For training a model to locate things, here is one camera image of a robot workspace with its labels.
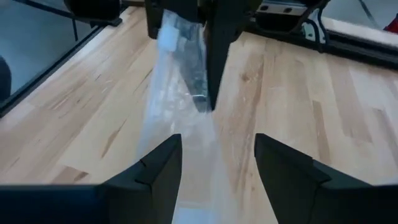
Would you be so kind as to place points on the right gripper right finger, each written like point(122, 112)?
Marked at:
point(326, 202)

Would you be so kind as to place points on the red and black case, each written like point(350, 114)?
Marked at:
point(392, 28)

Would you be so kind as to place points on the clear plastic zip bag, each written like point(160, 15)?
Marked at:
point(186, 130)

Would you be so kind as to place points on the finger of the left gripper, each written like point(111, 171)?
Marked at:
point(220, 31)
point(152, 18)

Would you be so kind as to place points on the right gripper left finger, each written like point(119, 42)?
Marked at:
point(93, 205)

